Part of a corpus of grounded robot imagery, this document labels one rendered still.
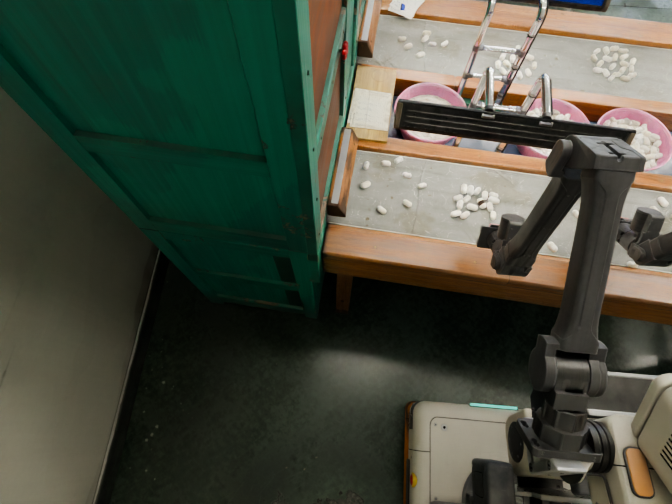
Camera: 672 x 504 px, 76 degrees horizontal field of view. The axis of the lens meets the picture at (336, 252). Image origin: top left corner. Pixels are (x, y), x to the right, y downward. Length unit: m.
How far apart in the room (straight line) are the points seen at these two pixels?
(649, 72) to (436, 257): 1.20
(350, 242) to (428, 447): 0.84
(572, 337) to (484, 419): 1.04
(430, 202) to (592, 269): 0.78
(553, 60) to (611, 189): 1.29
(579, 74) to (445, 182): 0.75
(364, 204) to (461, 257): 0.36
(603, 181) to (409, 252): 0.72
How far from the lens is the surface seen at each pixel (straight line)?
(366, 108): 1.63
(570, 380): 0.85
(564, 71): 2.01
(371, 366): 2.04
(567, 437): 0.87
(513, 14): 2.12
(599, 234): 0.80
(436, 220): 1.46
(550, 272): 1.48
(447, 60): 1.89
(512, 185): 1.61
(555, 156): 0.87
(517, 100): 1.85
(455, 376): 2.10
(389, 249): 1.36
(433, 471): 1.78
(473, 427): 1.81
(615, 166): 0.79
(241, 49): 0.66
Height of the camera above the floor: 2.01
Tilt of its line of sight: 68 degrees down
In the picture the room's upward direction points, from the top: 1 degrees clockwise
